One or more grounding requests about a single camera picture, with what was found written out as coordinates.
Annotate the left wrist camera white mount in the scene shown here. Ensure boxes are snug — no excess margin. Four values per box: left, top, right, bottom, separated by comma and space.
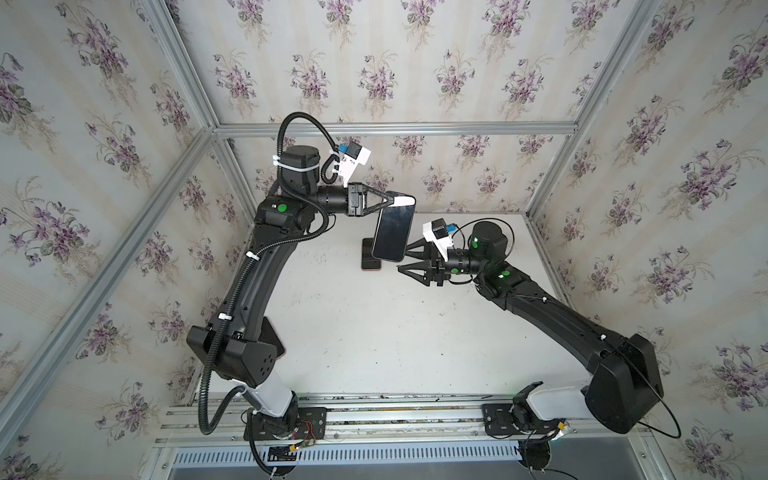
336, 141, 371, 187

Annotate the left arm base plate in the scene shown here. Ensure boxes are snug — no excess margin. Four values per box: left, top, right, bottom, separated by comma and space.
243, 407, 328, 442

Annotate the aluminium frame beam left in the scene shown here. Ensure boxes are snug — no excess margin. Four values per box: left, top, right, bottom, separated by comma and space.
1, 128, 214, 450

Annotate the black phone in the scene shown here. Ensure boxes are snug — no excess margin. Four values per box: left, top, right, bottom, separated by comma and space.
372, 204, 415, 262

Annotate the aluminium frame post back right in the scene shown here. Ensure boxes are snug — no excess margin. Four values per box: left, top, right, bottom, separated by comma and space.
525, 0, 660, 219

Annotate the aluminium frame post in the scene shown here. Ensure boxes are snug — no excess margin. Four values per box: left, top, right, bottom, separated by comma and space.
525, 0, 660, 219
141, 0, 258, 221

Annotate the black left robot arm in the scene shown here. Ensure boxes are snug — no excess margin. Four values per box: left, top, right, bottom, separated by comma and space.
187, 143, 416, 435

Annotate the aluminium frame post back left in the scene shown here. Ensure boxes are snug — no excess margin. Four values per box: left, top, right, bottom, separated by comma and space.
141, 0, 258, 221

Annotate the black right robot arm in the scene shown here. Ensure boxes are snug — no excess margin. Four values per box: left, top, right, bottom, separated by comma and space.
398, 219, 664, 437

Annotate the aluminium rail front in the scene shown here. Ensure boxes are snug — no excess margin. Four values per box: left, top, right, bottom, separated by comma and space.
152, 392, 652, 448

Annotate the phone in pink case, front left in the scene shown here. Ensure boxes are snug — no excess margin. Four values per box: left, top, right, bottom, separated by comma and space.
259, 317, 286, 358

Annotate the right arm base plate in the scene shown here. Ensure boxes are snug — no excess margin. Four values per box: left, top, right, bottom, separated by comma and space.
481, 403, 564, 438

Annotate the white vent grille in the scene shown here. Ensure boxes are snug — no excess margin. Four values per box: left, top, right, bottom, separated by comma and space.
172, 441, 522, 469

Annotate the aluminium frame bar back top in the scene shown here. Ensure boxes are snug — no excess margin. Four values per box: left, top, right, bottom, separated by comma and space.
214, 121, 578, 138

